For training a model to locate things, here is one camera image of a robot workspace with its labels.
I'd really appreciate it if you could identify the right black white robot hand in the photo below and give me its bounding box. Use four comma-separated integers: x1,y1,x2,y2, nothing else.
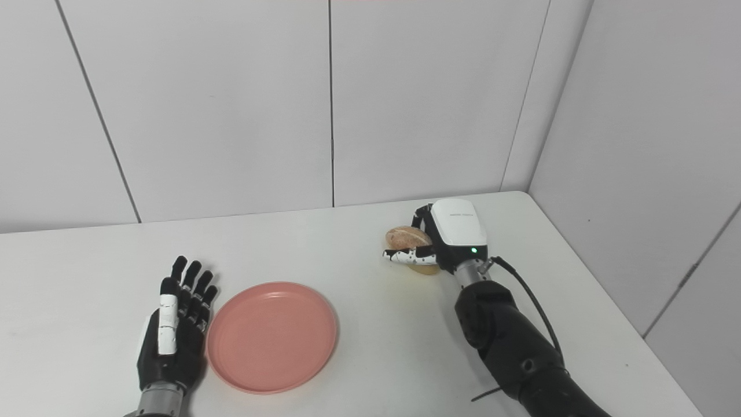
381,197,490,275

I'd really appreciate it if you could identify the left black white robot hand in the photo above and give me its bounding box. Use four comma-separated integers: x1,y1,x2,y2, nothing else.
136,255,219,396

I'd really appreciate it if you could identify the golden bread roll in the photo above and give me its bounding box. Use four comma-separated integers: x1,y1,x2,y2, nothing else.
385,225,441,276

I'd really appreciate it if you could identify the pink round plate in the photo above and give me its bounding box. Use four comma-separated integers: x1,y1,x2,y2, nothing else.
206,281,339,396

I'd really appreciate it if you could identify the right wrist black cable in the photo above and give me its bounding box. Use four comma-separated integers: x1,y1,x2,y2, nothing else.
469,255,566,403

